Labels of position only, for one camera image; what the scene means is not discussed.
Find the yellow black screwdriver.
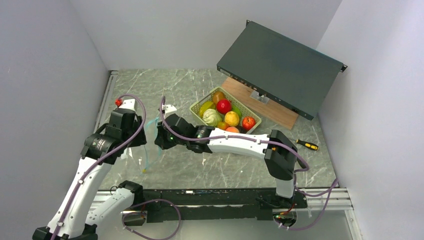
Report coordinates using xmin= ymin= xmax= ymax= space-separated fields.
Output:
xmin=293 ymin=139 xmax=319 ymax=151

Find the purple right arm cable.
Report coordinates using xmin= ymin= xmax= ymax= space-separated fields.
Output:
xmin=158 ymin=96 xmax=339 ymax=232

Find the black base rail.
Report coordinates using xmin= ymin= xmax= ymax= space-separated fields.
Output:
xmin=127 ymin=187 xmax=308 ymax=223

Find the red apple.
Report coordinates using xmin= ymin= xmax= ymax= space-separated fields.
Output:
xmin=241 ymin=116 xmax=256 ymax=131

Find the green white cabbage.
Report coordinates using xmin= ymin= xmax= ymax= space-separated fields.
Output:
xmin=202 ymin=108 xmax=222 ymax=127

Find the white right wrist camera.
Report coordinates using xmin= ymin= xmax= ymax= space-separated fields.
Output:
xmin=161 ymin=104 xmax=177 ymax=119

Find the dark metal rack box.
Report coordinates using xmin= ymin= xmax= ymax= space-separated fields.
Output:
xmin=216 ymin=20 xmax=348 ymax=120

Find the yellow lemon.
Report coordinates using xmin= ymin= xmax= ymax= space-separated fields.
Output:
xmin=224 ymin=111 xmax=240 ymax=127

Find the wooden board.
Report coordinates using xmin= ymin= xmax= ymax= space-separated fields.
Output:
xmin=221 ymin=77 xmax=299 ymax=130

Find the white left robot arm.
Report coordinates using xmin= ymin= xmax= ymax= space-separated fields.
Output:
xmin=32 ymin=103 xmax=147 ymax=240

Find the green bell pepper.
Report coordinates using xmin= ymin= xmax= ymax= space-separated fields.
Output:
xmin=231 ymin=106 xmax=242 ymax=119

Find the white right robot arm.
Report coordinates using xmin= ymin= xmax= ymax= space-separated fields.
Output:
xmin=154 ymin=114 xmax=298 ymax=208

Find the clear blue-zip bag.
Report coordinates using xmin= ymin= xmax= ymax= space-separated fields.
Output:
xmin=120 ymin=116 xmax=162 ymax=174

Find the yellow green mango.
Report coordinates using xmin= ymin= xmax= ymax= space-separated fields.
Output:
xmin=198 ymin=101 xmax=216 ymax=118

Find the peach fruit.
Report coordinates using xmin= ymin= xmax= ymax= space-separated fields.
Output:
xmin=225 ymin=126 xmax=240 ymax=133

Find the brown kiwi potato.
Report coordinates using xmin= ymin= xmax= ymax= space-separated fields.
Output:
xmin=211 ymin=91 xmax=226 ymax=105

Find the pale green plastic basket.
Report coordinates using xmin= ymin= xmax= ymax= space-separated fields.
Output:
xmin=190 ymin=87 xmax=262 ymax=134

